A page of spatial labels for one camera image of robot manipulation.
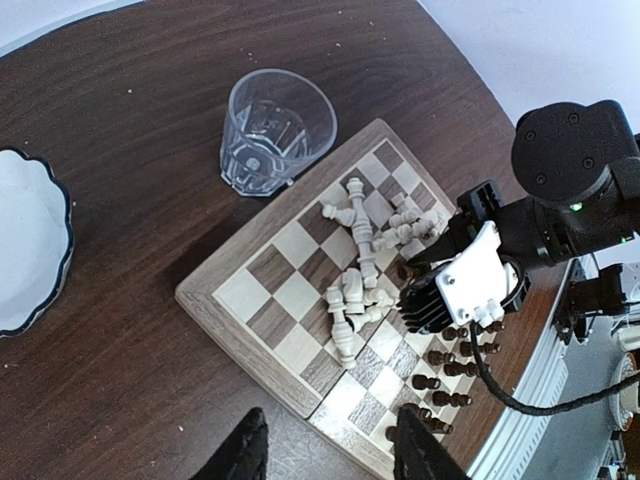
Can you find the dark chess piece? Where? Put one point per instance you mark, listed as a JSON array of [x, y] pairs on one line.
[[423, 413], [423, 382], [451, 333], [469, 369], [494, 327], [437, 426], [441, 398], [436, 358], [489, 348]]

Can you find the white scalloped bowl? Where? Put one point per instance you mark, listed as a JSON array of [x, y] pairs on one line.
[[37, 240]]

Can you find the wooden chess board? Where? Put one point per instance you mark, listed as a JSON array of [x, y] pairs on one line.
[[261, 297]]

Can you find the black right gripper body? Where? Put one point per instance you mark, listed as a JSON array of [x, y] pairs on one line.
[[579, 166]]

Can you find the pile of dark chess pieces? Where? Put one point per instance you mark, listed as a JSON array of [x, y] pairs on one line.
[[405, 272]]

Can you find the dark chess piece front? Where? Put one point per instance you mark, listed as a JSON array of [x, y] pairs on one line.
[[441, 398]]

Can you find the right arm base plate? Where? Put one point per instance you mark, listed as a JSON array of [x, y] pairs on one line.
[[583, 299]]

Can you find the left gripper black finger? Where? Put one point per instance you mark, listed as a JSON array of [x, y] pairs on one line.
[[243, 455]]

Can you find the pile of white chess pieces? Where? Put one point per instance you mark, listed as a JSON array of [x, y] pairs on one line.
[[358, 299]]

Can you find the aluminium front rail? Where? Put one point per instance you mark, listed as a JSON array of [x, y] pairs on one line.
[[573, 445]]

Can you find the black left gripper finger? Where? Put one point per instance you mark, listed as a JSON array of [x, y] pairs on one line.
[[453, 241]]

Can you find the clear drinking glass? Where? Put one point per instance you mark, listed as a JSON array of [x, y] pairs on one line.
[[278, 123]]

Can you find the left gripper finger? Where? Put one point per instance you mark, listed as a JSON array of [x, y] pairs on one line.
[[417, 454]]

